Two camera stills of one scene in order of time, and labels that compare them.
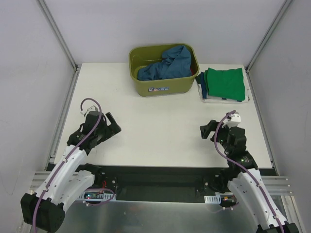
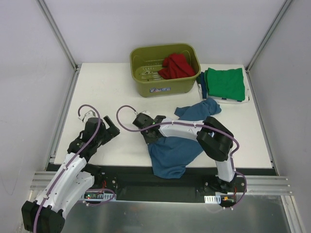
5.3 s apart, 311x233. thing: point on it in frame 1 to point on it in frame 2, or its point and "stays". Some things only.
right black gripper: [216, 131] to [150, 135]
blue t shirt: [176, 62] to [170, 155]
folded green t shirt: [228, 84] stays
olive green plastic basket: [139, 56] stays
